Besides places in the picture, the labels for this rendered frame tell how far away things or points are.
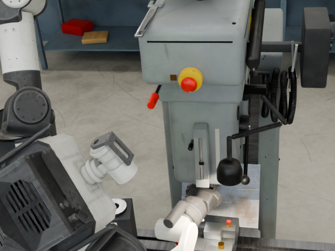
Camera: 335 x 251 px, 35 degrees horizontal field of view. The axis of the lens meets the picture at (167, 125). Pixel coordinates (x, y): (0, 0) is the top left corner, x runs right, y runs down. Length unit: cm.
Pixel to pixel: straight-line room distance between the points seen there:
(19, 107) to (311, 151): 317
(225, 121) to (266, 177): 72
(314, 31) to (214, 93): 43
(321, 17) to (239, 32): 58
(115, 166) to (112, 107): 362
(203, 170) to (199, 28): 49
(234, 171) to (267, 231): 99
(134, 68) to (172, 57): 428
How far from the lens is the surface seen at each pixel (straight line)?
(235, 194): 219
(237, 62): 129
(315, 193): 376
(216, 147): 157
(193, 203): 166
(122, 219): 190
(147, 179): 390
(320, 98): 489
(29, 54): 132
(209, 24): 128
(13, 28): 133
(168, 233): 161
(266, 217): 234
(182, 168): 164
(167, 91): 146
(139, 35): 123
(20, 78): 131
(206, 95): 144
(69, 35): 603
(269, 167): 217
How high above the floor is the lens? 235
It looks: 31 degrees down
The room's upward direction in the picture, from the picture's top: 5 degrees counter-clockwise
